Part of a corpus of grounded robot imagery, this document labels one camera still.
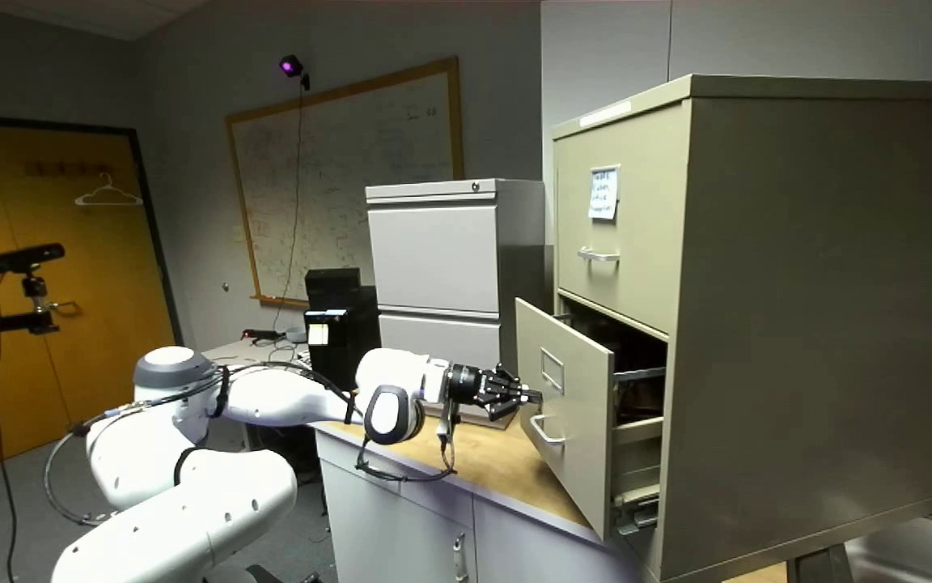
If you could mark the beige metal filing cabinet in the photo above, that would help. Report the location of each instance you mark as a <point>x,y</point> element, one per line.
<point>824,324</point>

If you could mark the grey metal filing cabinet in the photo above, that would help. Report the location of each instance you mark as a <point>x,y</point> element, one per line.
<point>453,262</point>

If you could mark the grey cabinet with wooden top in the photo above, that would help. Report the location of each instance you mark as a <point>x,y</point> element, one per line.
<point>468,521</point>

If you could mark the small black desk device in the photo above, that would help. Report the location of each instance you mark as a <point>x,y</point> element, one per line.
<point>264,334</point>

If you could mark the white side desk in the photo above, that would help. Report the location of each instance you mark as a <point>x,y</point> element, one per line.
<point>258,353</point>

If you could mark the wood framed whiteboard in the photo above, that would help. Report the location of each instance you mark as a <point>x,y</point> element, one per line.
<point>371,150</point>

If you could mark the black bar camera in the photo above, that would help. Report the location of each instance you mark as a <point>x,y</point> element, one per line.
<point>15,262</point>

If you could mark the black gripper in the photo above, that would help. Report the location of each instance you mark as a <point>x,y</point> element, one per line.
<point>474,390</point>

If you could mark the black computer tower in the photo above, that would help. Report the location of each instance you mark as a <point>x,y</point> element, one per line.
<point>339,324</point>

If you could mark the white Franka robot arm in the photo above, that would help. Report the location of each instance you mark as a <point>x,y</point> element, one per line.
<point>187,487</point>

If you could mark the beige cabinet drawer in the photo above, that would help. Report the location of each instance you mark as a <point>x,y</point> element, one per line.
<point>568,423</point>
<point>628,229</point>

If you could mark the beige closed cabinet drawer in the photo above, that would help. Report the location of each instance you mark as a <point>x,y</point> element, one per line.
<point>628,229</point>

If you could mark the white paper drawer label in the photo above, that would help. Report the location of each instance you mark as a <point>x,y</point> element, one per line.
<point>603,192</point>

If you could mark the webcam with purple light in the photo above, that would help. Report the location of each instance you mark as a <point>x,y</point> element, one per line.
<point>292,65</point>

